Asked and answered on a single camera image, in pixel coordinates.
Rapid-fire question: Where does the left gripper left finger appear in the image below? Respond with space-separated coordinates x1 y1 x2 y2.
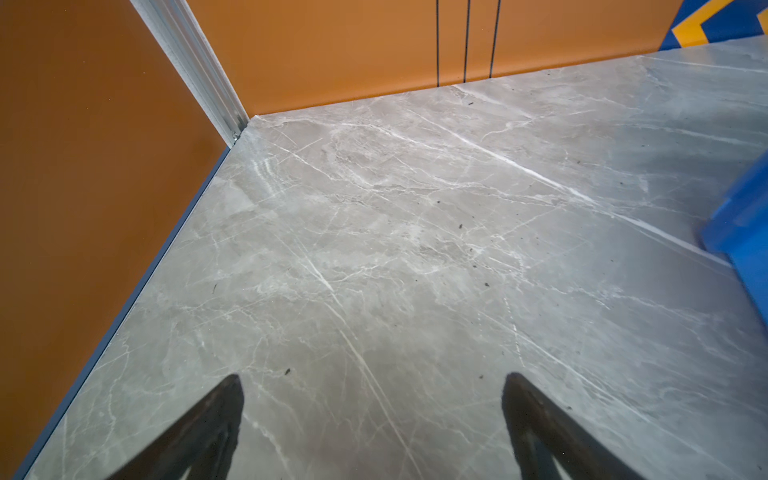
110 374 244 479

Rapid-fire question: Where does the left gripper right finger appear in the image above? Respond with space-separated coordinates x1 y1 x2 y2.
501 372 641 479

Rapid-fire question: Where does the blue plastic bin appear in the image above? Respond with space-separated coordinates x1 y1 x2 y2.
699 154 767 320

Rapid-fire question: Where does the left aluminium corner post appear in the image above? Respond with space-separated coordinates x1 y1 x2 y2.
131 0 249 148

